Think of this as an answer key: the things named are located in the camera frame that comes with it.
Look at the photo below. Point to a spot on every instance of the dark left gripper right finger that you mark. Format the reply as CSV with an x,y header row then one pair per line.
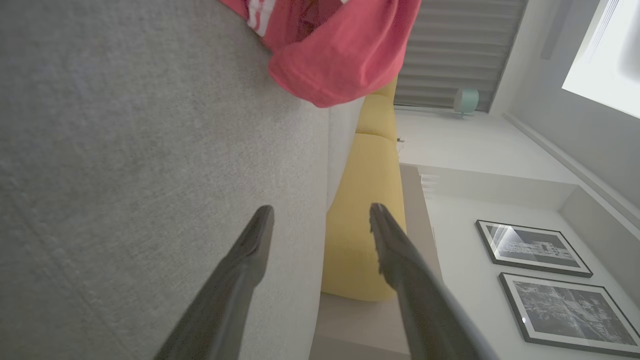
x,y
425,320

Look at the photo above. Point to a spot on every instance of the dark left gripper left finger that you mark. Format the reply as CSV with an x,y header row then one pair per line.
x,y
225,310

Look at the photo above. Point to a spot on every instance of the red basketball shorts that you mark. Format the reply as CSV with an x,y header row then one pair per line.
x,y
345,65

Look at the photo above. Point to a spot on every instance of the red shorts with white stripe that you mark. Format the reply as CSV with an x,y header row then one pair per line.
x,y
257,15

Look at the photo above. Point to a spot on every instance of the large yellow sofa back cushion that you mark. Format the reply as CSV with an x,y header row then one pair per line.
x,y
365,225

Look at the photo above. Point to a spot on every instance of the black framed monochrome picture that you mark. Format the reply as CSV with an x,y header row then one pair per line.
x,y
532,247
570,312

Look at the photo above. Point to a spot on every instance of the grey fabric sofa seat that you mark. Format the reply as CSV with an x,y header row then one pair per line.
x,y
125,150

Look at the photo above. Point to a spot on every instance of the small teal lamp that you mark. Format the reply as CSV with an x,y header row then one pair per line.
x,y
466,100

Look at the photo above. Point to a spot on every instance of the grey pleated curtain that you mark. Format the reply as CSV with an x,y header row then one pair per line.
x,y
450,50

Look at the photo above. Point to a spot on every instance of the bright white light panel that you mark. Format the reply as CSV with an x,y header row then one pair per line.
x,y
605,60

